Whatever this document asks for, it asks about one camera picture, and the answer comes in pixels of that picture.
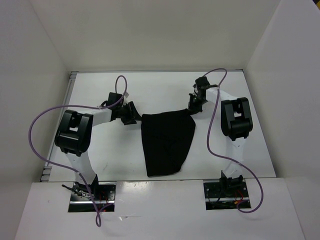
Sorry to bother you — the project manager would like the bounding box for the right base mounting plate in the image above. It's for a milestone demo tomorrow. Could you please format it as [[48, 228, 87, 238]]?
[[203, 180, 251, 211]]

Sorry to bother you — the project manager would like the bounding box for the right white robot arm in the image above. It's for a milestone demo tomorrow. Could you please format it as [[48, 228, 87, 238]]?
[[188, 85, 253, 197]]

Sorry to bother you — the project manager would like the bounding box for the base mounting plate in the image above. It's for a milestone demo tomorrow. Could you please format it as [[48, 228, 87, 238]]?
[[63, 182, 116, 213], [203, 180, 251, 211]]

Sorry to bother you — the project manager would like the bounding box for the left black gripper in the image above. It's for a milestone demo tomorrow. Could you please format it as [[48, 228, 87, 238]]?
[[116, 101, 143, 125]]

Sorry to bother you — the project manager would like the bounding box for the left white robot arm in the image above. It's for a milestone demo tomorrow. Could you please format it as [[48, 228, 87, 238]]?
[[54, 101, 142, 200]]

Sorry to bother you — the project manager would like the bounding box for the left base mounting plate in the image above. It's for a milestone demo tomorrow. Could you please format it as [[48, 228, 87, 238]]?
[[63, 182, 116, 213]]

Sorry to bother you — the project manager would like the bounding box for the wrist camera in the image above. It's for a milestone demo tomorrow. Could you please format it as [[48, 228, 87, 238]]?
[[193, 76, 210, 90], [106, 92, 129, 107]]

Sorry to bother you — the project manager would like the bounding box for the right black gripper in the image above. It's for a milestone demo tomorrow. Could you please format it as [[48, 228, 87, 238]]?
[[186, 93, 207, 117]]

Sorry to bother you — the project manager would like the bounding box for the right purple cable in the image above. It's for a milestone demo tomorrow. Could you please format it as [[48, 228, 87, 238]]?
[[202, 67, 264, 214]]

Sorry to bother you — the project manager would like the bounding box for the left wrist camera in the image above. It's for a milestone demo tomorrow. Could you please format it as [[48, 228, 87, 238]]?
[[106, 92, 129, 107]]

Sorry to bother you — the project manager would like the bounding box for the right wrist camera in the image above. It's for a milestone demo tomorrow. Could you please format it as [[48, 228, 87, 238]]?
[[193, 76, 210, 90]]

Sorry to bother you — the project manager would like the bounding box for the black skirt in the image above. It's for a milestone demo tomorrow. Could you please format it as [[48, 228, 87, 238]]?
[[141, 109, 196, 178]]

